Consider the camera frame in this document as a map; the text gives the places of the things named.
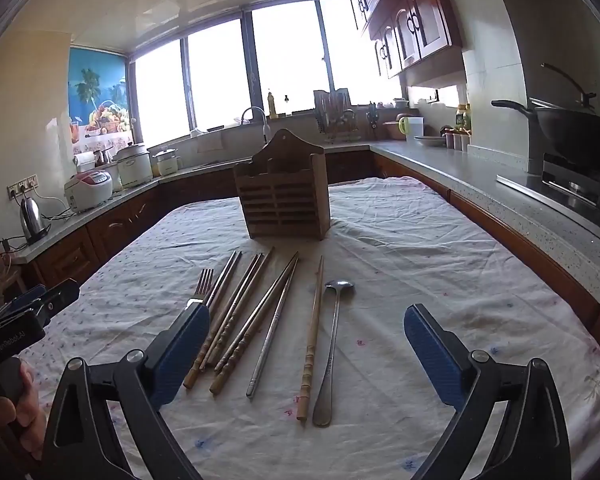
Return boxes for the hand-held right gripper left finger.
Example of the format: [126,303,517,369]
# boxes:
[40,301,211,480]

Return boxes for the wall socket strip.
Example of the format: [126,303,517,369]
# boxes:
[7,175,38,196]

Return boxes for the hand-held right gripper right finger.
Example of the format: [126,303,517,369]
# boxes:
[404,304,573,480]

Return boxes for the white slow cooker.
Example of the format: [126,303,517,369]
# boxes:
[115,143,153,188]

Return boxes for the wooden upper cabinets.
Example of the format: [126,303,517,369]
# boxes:
[340,0,463,81]

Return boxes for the tropical fruit wall poster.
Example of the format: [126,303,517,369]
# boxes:
[69,47,133,153]

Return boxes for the silver metal chopstick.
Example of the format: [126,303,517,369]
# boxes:
[246,264,299,399]

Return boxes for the grey speckled countertop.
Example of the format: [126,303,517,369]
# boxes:
[7,140,600,321]

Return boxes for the dark slim chopstick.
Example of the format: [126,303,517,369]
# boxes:
[211,251,243,313]
[206,251,238,308]

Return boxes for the green and white jug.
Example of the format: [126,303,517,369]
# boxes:
[399,116,425,141]

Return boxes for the black wok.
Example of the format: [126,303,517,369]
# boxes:
[491,99,600,168]

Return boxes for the steel gas stove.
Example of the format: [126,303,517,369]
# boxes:
[497,152,600,238]

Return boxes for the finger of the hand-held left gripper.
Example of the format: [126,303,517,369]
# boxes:
[35,279,81,323]
[0,285,46,318]

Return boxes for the large kitchen window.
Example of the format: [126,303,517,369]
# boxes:
[130,0,411,148]

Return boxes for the metal spoon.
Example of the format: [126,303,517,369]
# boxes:
[312,280,356,428]

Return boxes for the dish drying rack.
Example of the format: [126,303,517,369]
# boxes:
[314,89,361,143]

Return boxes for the person's left hand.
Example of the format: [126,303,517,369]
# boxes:
[0,359,48,463]

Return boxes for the small white electric pot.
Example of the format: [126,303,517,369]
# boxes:
[152,147,181,177]

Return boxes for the wooden utensil holder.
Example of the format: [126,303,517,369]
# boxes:
[232,129,332,241]

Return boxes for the metal fork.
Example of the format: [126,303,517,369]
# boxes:
[187,268,215,311]

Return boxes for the steel electric kettle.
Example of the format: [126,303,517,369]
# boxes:
[20,197,48,243]

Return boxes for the white and red rice cooker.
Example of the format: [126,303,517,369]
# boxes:
[64,171,113,212]

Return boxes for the curved sink faucet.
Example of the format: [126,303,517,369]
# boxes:
[241,107,271,143]

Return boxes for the black curved handle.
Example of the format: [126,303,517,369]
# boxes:
[541,62,597,106]

